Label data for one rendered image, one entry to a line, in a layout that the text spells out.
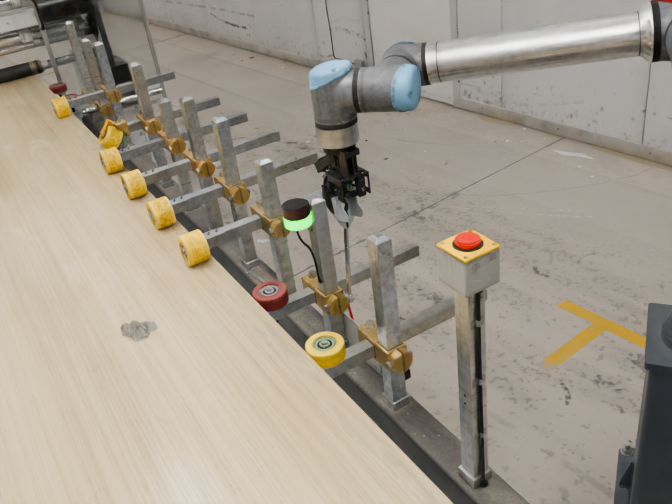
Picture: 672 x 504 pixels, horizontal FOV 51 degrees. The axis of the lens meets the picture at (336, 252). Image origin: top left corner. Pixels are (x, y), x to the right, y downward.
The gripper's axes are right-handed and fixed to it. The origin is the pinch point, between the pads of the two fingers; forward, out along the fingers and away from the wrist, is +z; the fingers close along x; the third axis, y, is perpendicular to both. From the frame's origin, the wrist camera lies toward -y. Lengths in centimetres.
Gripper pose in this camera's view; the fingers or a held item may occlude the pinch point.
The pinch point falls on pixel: (344, 221)
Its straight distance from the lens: 163.3
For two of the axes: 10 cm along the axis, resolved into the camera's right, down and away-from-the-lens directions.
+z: 1.2, 8.5, 5.1
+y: 5.2, 3.8, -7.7
